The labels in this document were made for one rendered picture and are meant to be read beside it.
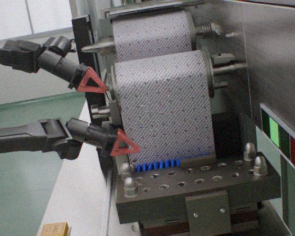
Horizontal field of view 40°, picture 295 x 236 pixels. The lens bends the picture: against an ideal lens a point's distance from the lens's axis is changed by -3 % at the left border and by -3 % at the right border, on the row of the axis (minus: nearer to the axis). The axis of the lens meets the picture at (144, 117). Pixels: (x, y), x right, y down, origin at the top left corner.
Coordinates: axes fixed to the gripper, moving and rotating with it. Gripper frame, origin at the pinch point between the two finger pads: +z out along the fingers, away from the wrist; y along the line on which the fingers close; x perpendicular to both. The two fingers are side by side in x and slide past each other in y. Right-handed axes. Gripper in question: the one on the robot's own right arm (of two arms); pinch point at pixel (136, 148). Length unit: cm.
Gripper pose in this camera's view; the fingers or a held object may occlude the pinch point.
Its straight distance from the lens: 116.4
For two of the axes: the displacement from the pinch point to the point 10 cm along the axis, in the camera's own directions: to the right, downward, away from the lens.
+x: 3.4, -9.0, -2.7
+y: 0.4, 3.0, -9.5
